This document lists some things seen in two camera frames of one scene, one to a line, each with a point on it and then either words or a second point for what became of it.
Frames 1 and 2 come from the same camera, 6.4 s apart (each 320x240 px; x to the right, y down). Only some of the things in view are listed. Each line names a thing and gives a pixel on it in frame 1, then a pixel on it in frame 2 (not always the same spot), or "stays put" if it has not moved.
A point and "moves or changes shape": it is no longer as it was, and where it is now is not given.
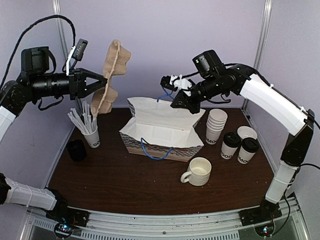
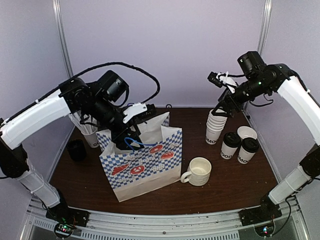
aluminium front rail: x=217 y=225 stays put
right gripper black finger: x=181 y=100 to x=223 y=108
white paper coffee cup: x=244 y=156 stays put
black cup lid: x=232 y=139 stays put
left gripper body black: x=74 y=88 to x=117 y=135
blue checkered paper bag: x=155 y=129 moves or changes shape
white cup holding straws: x=93 y=138 stays put
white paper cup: x=227 y=152 stays put
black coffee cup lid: x=250 y=144 stays put
